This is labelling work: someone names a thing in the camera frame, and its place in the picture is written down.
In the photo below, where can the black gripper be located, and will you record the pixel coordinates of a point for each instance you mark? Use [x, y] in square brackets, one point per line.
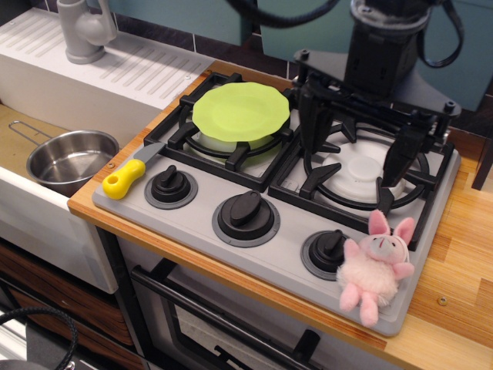
[329, 82]

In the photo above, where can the pink stuffed rabbit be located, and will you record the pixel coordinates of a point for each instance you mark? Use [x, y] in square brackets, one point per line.
[372, 268]

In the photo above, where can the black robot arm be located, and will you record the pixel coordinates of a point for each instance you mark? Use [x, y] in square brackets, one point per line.
[392, 33]

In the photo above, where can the black left burner grate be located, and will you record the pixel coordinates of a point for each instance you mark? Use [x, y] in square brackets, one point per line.
[248, 163]

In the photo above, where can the green plastic plate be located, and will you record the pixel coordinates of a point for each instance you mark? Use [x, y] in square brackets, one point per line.
[241, 112]

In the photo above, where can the grey toy stove top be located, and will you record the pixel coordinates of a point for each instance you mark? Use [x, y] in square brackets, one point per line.
[276, 262]

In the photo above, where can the black right stove knob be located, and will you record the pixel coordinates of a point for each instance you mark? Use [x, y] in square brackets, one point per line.
[322, 253]

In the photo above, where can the black stove knob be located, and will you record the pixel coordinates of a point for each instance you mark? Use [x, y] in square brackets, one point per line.
[171, 189]
[246, 220]
[322, 253]

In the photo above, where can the black middle stove knob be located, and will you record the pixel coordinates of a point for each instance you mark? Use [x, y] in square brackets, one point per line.
[246, 220]

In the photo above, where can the black left stove knob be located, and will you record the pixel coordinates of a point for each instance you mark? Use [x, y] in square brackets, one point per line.
[171, 189]

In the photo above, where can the toy oven door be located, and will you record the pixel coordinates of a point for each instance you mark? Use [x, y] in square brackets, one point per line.
[218, 328]

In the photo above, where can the grey toy faucet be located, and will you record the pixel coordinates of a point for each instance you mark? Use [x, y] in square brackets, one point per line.
[85, 33]

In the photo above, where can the small steel saucepan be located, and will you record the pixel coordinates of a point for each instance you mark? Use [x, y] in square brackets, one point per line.
[66, 162]

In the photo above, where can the white toy sink unit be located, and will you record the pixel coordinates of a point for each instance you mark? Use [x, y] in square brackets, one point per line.
[119, 94]

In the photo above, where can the wooden drawer front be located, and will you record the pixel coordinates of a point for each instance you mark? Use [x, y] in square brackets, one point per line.
[89, 304]

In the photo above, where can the yellow handled toy knife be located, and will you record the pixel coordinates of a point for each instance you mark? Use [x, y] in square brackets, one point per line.
[116, 185]

